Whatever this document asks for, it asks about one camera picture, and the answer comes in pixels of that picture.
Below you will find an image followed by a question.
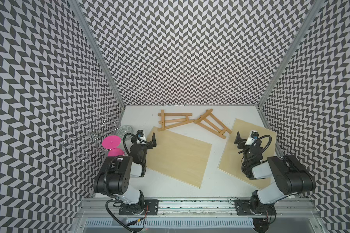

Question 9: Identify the wooden easel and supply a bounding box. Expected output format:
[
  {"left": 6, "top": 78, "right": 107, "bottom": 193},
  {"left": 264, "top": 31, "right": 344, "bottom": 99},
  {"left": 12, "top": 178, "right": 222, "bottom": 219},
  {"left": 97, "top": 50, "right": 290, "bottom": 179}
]
[
  {"left": 157, "top": 110, "right": 194, "bottom": 131},
  {"left": 194, "top": 109, "right": 232, "bottom": 139}
]

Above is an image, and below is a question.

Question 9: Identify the plywood board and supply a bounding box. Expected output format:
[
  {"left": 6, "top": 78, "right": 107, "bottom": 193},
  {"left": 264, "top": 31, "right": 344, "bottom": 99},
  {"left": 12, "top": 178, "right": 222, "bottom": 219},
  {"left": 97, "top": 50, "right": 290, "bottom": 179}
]
[
  {"left": 218, "top": 118, "right": 278, "bottom": 190},
  {"left": 147, "top": 127, "right": 212, "bottom": 188}
]

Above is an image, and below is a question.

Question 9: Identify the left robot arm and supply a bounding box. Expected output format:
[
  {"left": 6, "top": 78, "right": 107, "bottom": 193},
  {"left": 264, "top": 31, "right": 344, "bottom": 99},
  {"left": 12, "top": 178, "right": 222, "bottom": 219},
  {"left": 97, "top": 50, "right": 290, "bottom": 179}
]
[{"left": 93, "top": 130, "right": 159, "bottom": 216}]

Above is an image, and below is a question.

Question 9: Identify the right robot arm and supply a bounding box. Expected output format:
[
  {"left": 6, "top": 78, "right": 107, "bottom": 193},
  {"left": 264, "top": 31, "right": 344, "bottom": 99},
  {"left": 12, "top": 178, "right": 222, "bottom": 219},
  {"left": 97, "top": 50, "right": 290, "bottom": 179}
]
[{"left": 234, "top": 131, "right": 316, "bottom": 217}]

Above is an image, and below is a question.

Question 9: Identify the green patterned plate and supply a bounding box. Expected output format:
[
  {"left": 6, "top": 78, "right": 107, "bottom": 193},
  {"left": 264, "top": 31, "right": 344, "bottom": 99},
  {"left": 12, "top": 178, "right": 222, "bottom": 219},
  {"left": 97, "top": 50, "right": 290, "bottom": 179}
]
[{"left": 116, "top": 125, "right": 134, "bottom": 139}]

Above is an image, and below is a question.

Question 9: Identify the pink plastic goblet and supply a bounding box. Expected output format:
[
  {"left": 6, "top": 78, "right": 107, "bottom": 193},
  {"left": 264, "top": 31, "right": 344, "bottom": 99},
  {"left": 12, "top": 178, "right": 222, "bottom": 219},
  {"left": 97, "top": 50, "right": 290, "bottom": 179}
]
[{"left": 102, "top": 136, "right": 124, "bottom": 157}]

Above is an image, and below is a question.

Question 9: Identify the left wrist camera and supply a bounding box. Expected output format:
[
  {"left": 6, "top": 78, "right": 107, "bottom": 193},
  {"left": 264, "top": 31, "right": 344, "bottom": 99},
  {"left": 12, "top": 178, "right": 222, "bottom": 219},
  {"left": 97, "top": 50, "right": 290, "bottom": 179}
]
[{"left": 136, "top": 130, "right": 146, "bottom": 144}]

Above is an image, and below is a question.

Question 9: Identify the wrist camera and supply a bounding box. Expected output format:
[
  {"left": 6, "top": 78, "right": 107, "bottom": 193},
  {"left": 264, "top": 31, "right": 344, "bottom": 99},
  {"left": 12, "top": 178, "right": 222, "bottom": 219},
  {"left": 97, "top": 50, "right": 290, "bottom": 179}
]
[
  {"left": 245, "top": 130, "right": 259, "bottom": 146},
  {"left": 136, "top": 130, "right": 146, "bottom": 144}
]

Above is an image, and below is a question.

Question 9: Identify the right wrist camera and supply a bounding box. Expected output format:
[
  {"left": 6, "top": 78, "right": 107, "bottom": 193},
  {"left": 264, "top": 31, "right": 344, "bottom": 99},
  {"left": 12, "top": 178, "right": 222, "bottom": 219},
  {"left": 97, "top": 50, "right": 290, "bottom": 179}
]
[{"left": 245, "top": 130, "right": 259, "bottom": 146}]

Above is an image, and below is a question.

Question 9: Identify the metal wire rack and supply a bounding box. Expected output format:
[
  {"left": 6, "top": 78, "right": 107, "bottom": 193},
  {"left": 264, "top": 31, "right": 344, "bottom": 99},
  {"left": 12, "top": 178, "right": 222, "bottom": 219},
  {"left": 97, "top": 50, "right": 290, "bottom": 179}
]
[{"left": 61, "top": 112, "right": 121, "bottom": 162}]

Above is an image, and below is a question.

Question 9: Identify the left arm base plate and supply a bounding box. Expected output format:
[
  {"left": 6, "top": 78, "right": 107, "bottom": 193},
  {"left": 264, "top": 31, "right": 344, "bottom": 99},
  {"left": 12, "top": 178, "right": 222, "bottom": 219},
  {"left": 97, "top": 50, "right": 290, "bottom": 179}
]
[{"left": 119, "top": 199, "right": 159, "bottom": 216}]

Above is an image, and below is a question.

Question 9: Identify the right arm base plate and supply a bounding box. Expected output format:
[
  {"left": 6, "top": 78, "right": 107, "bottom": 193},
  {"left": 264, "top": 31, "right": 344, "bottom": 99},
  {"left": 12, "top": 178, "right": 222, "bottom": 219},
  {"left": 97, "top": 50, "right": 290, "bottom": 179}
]
[{"left": 234, "top": 200, "right": 277, "bottom": 216}]

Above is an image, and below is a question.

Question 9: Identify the aluminium front rail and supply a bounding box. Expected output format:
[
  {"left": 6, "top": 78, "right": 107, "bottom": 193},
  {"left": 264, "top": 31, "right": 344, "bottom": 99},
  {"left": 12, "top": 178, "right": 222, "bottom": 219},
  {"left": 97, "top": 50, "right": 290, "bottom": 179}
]
[{"left": 76, "top": 197, "right": 320, "bottom": 218}]

